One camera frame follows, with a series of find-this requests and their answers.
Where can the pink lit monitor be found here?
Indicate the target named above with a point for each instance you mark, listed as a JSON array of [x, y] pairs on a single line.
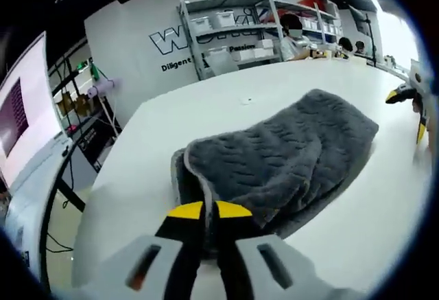
[[24, 114]]

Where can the purple rolled mat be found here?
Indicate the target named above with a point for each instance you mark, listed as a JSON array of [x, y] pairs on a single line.
[[103, 88]]

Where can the grey metal shelf rack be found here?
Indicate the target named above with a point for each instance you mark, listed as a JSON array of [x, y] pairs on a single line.
[[240, 11]]

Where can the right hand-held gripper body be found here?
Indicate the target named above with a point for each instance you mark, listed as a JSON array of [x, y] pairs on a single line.
[[423, 80]]

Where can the black cabinet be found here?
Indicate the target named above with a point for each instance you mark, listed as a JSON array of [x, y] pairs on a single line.
[[97, 142]]

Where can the grey chair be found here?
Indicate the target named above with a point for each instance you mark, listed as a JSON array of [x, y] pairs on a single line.
[[219, 66]]

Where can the group of white storage boxes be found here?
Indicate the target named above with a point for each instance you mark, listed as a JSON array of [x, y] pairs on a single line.
[[226, 22]]

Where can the grey towel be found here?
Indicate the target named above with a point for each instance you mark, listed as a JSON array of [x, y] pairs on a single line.
[[281, 156]]

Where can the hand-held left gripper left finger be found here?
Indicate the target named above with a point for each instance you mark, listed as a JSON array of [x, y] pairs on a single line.
[[171, 255]]

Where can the cardboard box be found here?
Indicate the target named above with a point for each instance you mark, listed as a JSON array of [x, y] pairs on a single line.
[[73, 104]]

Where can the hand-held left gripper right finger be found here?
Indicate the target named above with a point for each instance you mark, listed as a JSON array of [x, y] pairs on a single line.
[[247, 259]]

